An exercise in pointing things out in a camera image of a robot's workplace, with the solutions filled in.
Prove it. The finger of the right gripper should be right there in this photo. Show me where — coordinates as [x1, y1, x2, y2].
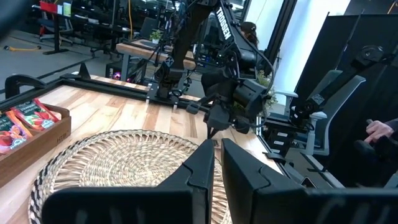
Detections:
[203, 104, 233, 139]
[185, 98, 215, 115]

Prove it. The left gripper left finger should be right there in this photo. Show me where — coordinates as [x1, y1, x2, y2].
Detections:
[42, 139, 215, 224]

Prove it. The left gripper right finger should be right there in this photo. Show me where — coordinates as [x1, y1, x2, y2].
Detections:
[221, 138, 398, 224]

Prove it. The orange tea packet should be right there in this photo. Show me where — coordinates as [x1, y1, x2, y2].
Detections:
[0, 111, 34, 154]

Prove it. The artificial plant in black pot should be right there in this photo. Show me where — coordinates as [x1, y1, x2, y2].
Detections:
[254, 70, 279, 118]

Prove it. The person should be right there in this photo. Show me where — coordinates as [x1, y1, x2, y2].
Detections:
[239, 21, 261, 48]

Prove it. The round woven placemat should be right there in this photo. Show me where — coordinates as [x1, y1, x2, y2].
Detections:
[27, 129, 233, 224]

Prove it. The wooden desk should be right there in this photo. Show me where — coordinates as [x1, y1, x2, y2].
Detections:
[116, 38, 197, 82]

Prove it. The small potted plant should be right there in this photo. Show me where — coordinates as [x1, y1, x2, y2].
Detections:
[149, 29, 163, 45]

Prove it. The grey office chair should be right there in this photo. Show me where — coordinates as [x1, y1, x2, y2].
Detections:
[275, 70, 367, 156]

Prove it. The small dark wedge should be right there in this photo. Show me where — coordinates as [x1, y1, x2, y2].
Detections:
[77, 62, 91, 79]

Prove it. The person's hand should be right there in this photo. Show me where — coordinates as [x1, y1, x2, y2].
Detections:
[363, 119, 396, 144]

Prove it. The wooden compartment box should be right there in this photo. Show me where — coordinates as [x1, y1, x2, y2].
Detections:
[0, 103, 72, 188]

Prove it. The black partition screen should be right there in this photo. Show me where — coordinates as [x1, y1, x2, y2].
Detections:
[295, 14, 398, 187]

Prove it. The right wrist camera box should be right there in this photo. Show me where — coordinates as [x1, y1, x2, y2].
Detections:
[233, 79, 269, 118]

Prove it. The yellow hanging cable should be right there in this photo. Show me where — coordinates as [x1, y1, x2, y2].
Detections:
[127, 0, 134, 40]

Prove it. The black leader arm handle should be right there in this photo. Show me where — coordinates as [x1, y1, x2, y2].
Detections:
[354, 136, 398, 166]

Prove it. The black arched bracket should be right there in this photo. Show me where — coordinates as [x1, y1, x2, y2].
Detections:
[4, 73, 47, 100]

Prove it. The yellow floor cable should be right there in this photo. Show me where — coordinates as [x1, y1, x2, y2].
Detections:
[2, 45, 42, 52]

